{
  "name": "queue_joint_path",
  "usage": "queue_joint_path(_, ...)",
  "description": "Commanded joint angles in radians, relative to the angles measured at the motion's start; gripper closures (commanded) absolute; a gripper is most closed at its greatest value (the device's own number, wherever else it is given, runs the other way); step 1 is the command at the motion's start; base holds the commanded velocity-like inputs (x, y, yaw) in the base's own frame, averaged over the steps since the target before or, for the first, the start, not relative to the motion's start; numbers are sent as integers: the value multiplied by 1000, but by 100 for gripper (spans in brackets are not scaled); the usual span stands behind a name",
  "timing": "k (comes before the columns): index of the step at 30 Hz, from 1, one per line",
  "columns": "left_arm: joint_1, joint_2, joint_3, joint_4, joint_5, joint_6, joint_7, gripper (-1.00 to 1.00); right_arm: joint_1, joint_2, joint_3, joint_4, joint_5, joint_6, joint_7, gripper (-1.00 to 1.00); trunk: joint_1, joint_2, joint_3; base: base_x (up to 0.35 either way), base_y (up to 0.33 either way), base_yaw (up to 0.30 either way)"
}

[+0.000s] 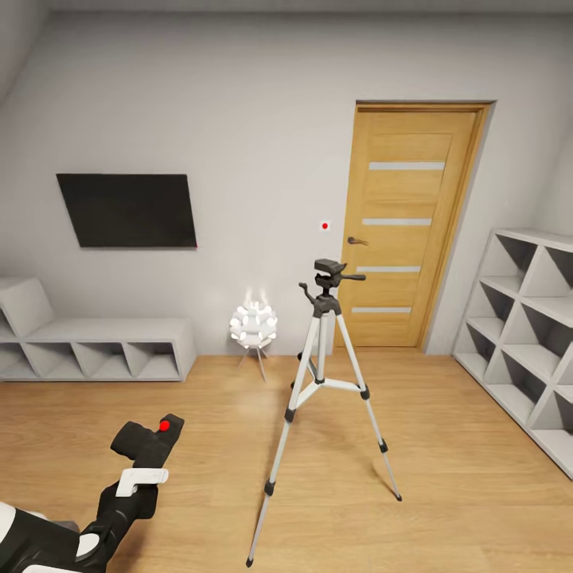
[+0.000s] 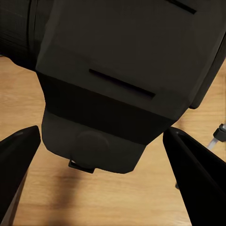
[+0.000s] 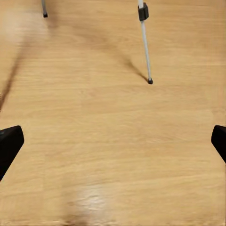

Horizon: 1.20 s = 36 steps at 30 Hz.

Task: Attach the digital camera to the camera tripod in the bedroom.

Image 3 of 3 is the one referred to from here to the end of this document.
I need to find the camera tripod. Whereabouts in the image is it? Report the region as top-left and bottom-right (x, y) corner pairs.
(41, 0), (153, 84)

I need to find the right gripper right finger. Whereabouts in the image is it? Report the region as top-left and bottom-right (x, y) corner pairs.
(211, 125), (226, 163)

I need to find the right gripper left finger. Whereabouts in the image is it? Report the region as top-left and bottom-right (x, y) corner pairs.
(0, 125), (24, 181)

